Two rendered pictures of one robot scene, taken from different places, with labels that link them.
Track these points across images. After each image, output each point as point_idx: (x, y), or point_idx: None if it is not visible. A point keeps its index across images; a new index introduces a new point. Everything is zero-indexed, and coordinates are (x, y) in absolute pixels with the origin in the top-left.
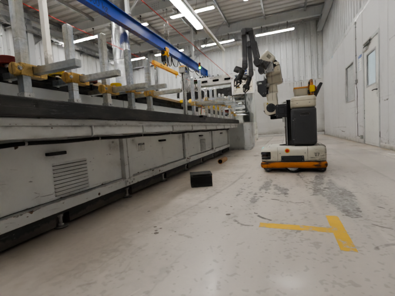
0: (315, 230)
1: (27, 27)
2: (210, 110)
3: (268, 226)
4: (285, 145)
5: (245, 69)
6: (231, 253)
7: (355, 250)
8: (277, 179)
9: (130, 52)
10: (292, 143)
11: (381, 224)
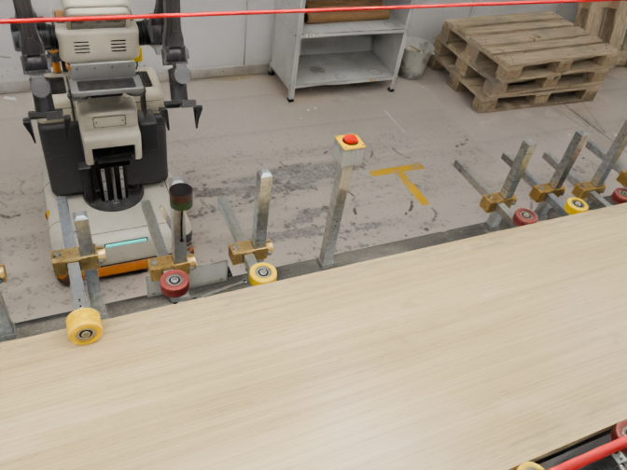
0: (407, 178)
1: None
2: (6, 311)
3: (425, 200)
4: (141, 197)
5: (162, 62)
6: (476, 204)
7: (419, 163)
8: (247, 232)
9: (574, 134)
10: (164, 180)
11: (368, 154)
